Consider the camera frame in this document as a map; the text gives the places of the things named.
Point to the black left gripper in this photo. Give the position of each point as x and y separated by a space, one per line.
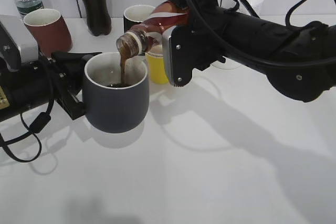
66 71

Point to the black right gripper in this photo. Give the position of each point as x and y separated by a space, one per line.
205 24

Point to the dark grey ceramic mug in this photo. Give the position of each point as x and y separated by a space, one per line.
115 109

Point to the brown Nescafe coffee bottle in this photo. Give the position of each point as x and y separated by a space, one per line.
140 38

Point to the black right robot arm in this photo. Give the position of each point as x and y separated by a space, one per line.
299 62

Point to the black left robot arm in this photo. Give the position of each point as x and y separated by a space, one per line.
29 87

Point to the yellow paper cup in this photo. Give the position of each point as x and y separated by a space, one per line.
155 62

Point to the white ceramic mug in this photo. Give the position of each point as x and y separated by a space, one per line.
227 65

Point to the maroon ceramic mug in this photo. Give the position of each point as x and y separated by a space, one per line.
50 30

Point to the black ceramic mug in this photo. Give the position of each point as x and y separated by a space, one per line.
136 14

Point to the dark cola bottle red label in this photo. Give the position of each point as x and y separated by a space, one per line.
97 16

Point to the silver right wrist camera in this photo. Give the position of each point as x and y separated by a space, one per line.
177 44

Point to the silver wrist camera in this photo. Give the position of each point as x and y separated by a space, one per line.
177 44
18 46

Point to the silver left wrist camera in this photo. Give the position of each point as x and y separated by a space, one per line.
18 46

